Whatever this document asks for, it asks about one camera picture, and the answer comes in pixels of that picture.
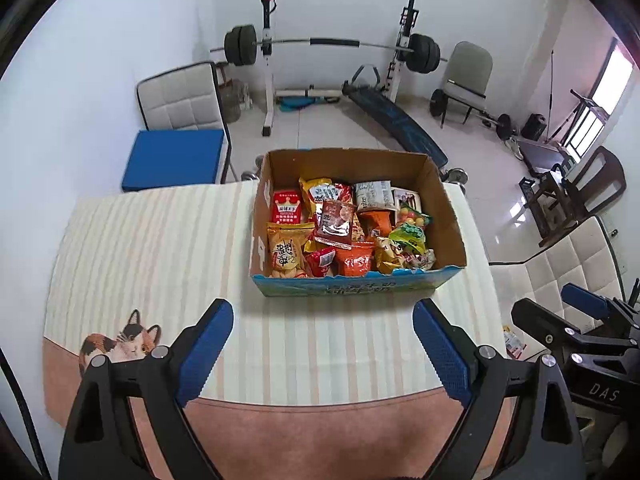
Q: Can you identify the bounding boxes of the green snack packet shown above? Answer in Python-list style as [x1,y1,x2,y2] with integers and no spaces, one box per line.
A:
[389,225,427,253]

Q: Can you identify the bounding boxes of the white barbell rack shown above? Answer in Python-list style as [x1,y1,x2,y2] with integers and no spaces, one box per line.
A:
[259,0,421,137]

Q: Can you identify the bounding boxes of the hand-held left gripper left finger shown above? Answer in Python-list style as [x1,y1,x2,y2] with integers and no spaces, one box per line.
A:
[59,298,234,480]

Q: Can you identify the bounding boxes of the small red and white packet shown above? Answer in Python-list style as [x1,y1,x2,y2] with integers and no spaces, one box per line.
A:
[502,325,526,358]

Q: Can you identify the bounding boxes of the dark blue sit-up bench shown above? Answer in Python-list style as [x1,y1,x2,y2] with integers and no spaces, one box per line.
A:
[341,64,466,181]

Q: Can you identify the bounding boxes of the striped cat-print tablecloth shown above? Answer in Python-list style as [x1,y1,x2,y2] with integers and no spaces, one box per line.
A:
[42,180,503,480]

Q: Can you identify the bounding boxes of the white quilted chair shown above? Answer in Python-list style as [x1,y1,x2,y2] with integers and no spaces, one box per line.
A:
[136,61,233,183]
[489,216,626,361]

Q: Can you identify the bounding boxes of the short barbell with black plates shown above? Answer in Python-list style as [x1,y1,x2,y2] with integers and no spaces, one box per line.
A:
[429,88,513,139]

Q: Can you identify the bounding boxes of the black speaker box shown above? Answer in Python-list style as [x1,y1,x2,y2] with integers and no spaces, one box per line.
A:
[522,113,547,141]

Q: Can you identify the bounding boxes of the white and brown snack packet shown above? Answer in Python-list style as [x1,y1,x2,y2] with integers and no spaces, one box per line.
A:
[392,188,422,213]

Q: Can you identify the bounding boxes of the dark brown snack packet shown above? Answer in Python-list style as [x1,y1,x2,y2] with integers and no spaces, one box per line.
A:
[315,200,357,247]

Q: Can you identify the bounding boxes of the glass jar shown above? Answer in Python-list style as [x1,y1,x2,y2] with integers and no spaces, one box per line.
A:
[221,82,243,122]

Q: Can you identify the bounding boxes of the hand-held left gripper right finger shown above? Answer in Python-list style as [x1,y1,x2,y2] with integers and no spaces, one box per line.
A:
[412,298,586,480]

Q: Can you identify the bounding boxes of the brown cardboard box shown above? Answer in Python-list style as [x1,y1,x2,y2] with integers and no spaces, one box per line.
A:
[248,147,468,298]

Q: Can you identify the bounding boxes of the orange-red snack packet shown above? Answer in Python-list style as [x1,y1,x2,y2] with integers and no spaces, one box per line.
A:
[334,242,376,277]

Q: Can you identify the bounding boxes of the dark wooden chair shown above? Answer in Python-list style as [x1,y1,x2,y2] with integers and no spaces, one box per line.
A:
[520,146,627,247]

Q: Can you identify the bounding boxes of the clear candy packet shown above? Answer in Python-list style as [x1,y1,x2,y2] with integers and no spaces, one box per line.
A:
[404,250,437,272]

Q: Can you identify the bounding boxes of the blue seat cushion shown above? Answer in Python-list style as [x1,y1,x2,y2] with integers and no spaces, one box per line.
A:
[121,129,226,193]

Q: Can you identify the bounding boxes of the white newsprint snack packet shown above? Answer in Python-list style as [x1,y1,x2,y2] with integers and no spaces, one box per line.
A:
[355,181,396,211]

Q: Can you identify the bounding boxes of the colourful candy bag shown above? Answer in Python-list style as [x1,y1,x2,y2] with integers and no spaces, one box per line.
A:
[396,210,432,228]

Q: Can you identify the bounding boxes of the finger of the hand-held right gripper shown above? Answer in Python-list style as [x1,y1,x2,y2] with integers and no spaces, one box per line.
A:
[511,298,640,356]
[561,282,626,322]

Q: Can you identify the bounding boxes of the small red snack packet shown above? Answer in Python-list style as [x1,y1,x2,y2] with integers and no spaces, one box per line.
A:
[305,246,337,277]

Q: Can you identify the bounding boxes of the grey chair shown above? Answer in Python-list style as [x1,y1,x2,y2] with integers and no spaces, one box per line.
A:
[440,41,494,126]

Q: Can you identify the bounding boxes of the yellow white-label snack packet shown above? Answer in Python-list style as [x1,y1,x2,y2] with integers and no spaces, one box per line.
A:
[299,177,335,216]

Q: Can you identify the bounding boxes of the dark treadmill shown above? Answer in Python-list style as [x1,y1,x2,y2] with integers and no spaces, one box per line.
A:
[517,136,571,176]

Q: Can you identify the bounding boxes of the red crown-print snack packet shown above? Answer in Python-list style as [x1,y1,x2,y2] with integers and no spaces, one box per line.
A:
[272,191,302,224]

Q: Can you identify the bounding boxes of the large yellow chips packet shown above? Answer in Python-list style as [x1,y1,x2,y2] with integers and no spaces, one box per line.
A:
[266,222,316,278]

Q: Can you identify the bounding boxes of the orange snack packet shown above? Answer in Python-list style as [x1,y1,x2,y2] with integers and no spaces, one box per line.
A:
[359,209,398,241]

